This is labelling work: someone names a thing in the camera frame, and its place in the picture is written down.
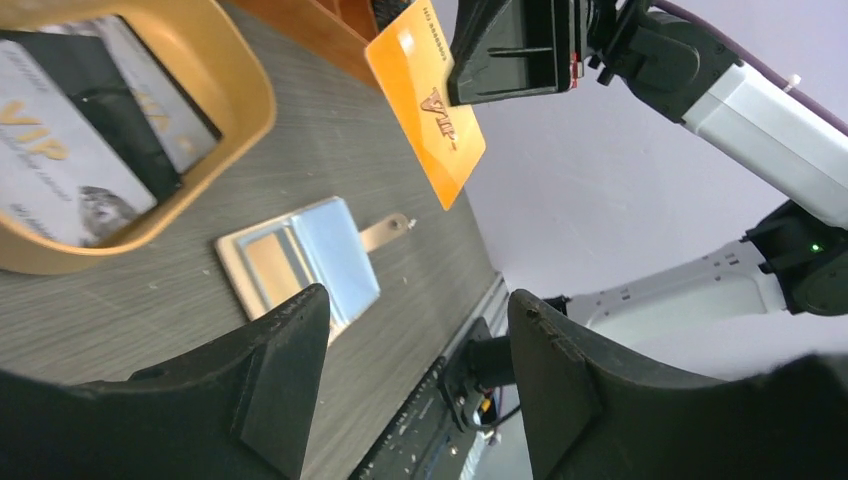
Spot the orange credit card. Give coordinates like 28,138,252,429
243,230,313,309

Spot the yellow oval tray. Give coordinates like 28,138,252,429
0,0,278,277

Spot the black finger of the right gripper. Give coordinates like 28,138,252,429
446,0,587,106

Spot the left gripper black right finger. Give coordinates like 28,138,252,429
508,290,847,479

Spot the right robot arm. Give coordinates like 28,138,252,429
465,1,847,379

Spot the silver credit card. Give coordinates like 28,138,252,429
1,40,157,247

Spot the orange compartment organizer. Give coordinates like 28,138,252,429
234,0,410,90

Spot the beige leather card holder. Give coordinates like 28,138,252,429
215,196,416,341

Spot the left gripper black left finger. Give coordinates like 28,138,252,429
1,284,330,479

